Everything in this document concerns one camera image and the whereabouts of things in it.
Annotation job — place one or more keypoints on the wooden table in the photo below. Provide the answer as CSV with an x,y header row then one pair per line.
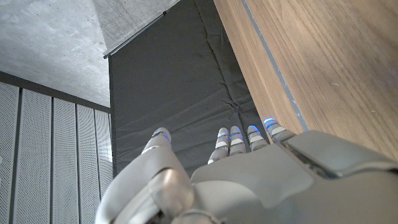
x,y
280,77

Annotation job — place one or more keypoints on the black fabric curtain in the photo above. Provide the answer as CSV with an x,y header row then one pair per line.
x,y
174,77

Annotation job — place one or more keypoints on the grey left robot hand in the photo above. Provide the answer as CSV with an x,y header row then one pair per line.
x,y
280,186

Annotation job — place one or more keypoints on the metal curtain rod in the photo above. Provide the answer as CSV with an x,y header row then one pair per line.
x,y
133,35

